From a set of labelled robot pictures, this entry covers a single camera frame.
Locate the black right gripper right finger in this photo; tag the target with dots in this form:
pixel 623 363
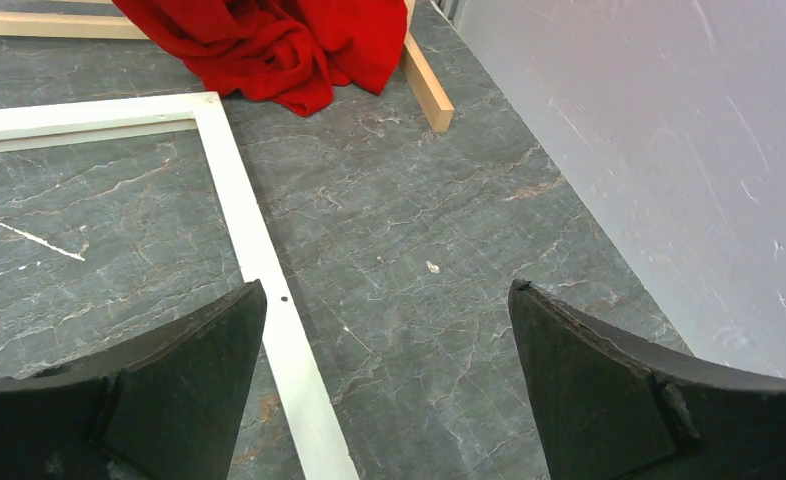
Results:
pixel 612 405

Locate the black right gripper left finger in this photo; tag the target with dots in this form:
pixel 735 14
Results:
pixel 166 404

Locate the white wooden picture frame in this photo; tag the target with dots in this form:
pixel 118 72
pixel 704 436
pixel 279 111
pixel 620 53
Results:
pixel 120 216

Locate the wooden clothes rack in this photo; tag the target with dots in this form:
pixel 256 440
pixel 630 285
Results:
pixel 433 100

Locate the red t-shirt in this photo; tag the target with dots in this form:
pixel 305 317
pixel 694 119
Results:
pixel 293 53

